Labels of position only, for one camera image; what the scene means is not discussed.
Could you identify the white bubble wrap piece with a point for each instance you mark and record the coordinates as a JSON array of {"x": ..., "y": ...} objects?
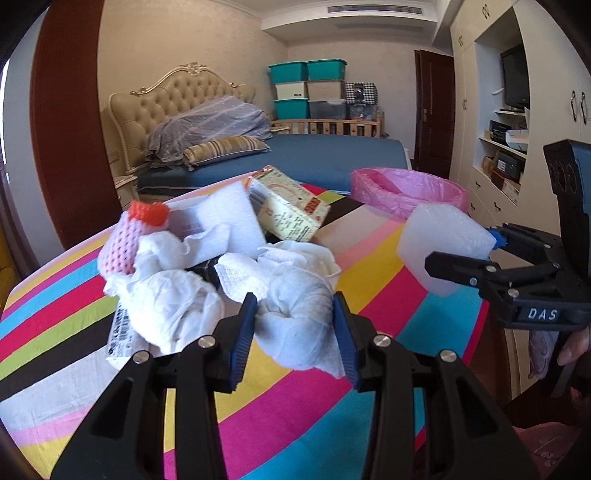
[{"x": 438, "y": 230}]

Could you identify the white printed paper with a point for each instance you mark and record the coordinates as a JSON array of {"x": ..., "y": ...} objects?
[{"x": 182, "y": 219}]

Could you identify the white orange shelf box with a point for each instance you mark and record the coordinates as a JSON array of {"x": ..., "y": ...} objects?
[{"x": 517, "y": 138}]

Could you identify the person's right hand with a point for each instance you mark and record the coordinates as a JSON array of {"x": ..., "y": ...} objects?
[{"x": 575, "y": 350}]

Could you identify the grey fuzzy cloth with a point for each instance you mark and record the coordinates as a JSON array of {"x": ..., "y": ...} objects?
[{"x": 542, "y": 353}]

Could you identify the small black shelf box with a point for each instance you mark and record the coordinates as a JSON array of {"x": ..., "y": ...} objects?
[{"x": 498, "y": 130}]

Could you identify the striped colourful tablecloth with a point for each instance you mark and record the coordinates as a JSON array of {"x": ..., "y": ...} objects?
[{"x": 69, "y": 332}]

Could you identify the yellow cardboard box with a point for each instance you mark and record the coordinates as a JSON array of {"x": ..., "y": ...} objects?
[{"x": 288, "y": 207}]

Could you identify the grey striped duvet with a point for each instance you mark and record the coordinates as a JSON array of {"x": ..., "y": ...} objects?
[{"x": 217, "y": 120}]

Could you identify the striped brown pillow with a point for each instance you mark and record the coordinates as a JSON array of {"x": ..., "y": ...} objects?
[{"x": 226, "y": 148}]

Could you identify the white built-in wardrobe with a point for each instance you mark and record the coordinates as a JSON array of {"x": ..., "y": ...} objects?
[{"x": 485, "y": 37}]

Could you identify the pink-lined trash bin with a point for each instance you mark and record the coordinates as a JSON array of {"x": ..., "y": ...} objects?
[{"x": 406, "y": 191}]

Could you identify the teal storage box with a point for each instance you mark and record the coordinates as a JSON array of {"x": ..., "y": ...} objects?
[
  {"x": 288, "y": 73},
  {"x": 292, "y": 108},
  {"x": 325, "y": 69}
]

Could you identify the red-brown wooden panel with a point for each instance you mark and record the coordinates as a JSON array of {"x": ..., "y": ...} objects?
[{"x": 64, "y": 115}]

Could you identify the clear grey storage box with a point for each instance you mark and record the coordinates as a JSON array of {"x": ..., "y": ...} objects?
[{"x": 327, "y": 109}]

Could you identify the dark grey bag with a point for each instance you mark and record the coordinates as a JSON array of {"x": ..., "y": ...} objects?
[{"x": 360, "y": 113}]

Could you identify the white storage box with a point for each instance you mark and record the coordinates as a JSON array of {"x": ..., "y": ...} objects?
[{"x": 291, "y": 90}]

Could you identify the white barcode packet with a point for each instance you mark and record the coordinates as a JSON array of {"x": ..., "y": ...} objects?
[{"x": 122, "y": 337}]

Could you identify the pink patterned cloth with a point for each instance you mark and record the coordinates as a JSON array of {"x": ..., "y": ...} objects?
[{"x": 545, "y": 445}]

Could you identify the cream nightstand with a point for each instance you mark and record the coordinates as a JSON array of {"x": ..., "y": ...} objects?
[{"x": 124, "y": 182}]

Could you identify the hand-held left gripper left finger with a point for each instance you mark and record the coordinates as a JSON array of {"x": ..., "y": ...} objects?
[{"x": 242, "y": 341}]

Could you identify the wooden crib rail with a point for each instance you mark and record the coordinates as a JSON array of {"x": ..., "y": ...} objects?
[{"x": 323, "y": 125}]

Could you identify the white foam sheet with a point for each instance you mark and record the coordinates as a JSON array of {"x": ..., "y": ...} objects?
[{"x": 226, "y": 207}]

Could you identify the black television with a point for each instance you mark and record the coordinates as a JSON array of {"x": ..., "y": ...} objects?
[{"x": 515, "y": 78}]

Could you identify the beige tufted headboard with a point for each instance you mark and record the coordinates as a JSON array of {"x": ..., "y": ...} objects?
[{"x": 184, "y": 92}]

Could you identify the white tissue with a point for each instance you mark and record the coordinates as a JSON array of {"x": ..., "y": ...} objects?
[
  {"x": 171, "y": 309},
  {"x": 295, "y": 323}
]

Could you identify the brown cardboard box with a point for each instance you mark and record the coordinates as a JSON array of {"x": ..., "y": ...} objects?
[{"x": 508, "y": 187}]

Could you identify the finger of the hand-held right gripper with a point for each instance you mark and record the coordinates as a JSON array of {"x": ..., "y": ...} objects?
[
  {"x": 461, "y": 270},
  {"x": 521, "y": 237}
]

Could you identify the black white checked bag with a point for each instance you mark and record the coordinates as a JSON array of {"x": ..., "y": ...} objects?
[{"x": 360, "y": 93}]

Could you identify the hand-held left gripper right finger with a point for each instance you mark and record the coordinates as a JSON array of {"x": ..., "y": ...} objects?
[{"x": 344, "y": 341}]

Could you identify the orange foam net sleeve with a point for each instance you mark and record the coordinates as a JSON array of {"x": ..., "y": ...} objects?
[{"x": 147, "y": 213}]

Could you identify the beige storage box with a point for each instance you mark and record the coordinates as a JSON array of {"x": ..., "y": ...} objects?
[{"x": 325, "y": 90}]

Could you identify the dark grey shelf box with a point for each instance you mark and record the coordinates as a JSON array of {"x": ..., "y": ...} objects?
[{"x": 508, "y": 161}]

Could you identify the dark wooden door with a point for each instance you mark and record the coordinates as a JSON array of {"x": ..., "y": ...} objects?
[{"x": 434, "y": 110}]

